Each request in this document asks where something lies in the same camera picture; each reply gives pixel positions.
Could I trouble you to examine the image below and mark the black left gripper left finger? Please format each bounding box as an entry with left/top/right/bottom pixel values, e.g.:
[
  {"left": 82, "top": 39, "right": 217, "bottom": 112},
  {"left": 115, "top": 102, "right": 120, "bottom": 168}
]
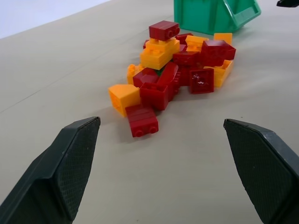
[{"left": 0, "top": 116, "right": 101, "bottom": 224}]

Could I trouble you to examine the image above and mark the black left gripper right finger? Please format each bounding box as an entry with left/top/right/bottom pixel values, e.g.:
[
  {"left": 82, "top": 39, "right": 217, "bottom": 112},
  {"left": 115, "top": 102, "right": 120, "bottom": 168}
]
[{"left": 223, "top": 118, "right": 299, "bottom": 224}]

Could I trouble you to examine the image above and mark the yellow toy brick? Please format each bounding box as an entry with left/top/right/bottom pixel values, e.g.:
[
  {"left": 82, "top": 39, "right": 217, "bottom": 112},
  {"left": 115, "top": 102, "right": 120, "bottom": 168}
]
[
  {"left": 213, "top": 33, "right": 233, "bottom": 45},
  {"left": 185, "top": 35, "right": 209, "bottom": 53},
  {"left": 140, "top": 45, "right": 174, "bottom": 70},
  {"left": 108, "top": 84, "right": 142, "bottom": 118},
  {"left": 126, "top": 63, "right": 145, "bottom": 85},
  {"left": 203, "top": 59, "right": 235, "bottom": 88},
  {"left": 146, "top": 38, "right": 181, "bottom": 59}
]

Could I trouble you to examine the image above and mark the green plastic storage bin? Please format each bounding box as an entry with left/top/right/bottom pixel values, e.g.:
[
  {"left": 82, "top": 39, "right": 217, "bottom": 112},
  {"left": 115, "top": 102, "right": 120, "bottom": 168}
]
[{"left": 173, "top": 0, "right": 262, "bottom": 36}]

